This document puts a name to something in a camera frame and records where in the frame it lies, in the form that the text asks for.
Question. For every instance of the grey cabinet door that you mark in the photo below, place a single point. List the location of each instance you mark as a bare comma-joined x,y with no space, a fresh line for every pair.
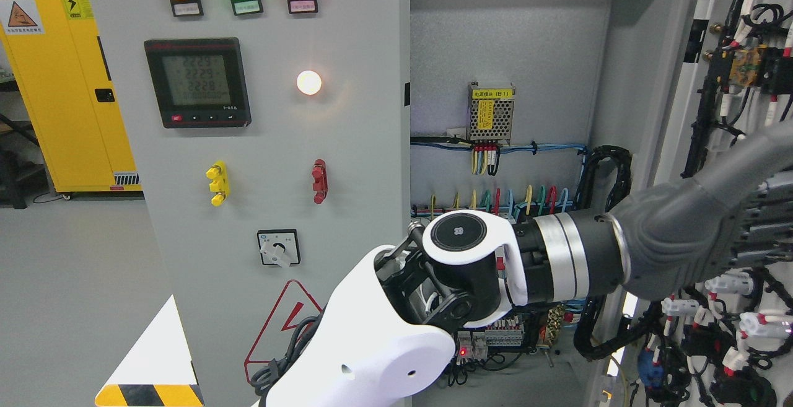
713,231
357,123

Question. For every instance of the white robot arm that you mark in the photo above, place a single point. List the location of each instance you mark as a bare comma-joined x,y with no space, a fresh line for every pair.
386,332

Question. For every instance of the red terminal posts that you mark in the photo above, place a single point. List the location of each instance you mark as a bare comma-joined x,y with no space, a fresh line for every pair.
320,181

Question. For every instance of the metal mesh power supply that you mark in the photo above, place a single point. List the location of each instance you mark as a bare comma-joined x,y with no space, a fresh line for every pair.
490,111

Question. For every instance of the white indicator lamp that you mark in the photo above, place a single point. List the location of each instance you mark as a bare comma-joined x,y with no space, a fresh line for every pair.
309,82

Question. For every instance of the red electric danger sticker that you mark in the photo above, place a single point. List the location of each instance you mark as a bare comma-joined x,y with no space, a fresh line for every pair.
292,305

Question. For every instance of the lower relay row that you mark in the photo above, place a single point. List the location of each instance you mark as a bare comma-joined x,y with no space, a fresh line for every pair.
476,345

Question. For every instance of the yellow terminal posts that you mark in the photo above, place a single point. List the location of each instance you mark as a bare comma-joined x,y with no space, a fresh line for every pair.
218,175

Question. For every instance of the black digital power meter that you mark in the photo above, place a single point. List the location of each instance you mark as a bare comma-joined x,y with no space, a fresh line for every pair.
199,83

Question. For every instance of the yellow safety cabinet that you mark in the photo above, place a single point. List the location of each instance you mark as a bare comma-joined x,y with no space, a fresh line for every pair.
56,54

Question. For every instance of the rotary selector switch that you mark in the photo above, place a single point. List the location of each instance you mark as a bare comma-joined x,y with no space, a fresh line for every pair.
279,247

